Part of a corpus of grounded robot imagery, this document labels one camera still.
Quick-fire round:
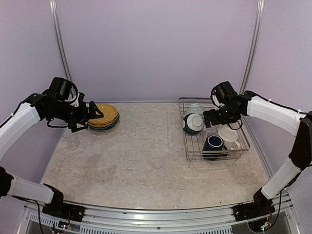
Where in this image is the right aluminium frame post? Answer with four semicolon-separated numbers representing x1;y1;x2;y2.
239;0;265;93

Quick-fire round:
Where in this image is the left aluminium frame post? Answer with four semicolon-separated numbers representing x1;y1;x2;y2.
49;0;73;81

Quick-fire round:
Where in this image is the clear drinking glass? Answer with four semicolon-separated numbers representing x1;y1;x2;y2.
62;130;80;149
200;125;218;138

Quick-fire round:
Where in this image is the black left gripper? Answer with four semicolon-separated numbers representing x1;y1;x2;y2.
48;100;103;132

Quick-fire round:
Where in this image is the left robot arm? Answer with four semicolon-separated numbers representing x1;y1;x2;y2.
0;92;104;217

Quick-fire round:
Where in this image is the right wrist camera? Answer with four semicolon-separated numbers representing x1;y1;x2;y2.
210;81;237;108

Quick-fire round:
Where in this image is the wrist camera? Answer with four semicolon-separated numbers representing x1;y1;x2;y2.
46;77;84;107
210;81;237;108

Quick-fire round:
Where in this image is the aluminium frame post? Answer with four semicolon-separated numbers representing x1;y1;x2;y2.
49;0;73;81
239;0;265;93

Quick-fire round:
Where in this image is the front aluminium rail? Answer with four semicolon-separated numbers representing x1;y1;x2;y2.
17;193;302;234

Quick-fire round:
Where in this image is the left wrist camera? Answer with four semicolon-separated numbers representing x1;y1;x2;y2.
46;77;84;107

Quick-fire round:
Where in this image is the dark teal bowl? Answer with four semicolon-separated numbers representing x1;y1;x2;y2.
182;113;204;136

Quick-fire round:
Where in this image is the yellow polka dot plate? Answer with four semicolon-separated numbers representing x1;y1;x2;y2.
87;113;119;128
97;104;118;117

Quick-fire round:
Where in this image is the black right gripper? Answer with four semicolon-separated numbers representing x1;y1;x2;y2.
204;103;239;127

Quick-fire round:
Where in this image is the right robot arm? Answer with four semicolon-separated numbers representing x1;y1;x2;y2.
204;87;312;219

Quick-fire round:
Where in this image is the wire metal dish rack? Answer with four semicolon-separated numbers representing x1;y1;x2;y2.
178;97;251;163

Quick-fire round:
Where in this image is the white ceramic mug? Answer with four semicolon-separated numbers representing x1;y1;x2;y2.
218;126;241;150

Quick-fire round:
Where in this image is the dark blue mug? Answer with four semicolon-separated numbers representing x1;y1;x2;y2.
202;135;227;151

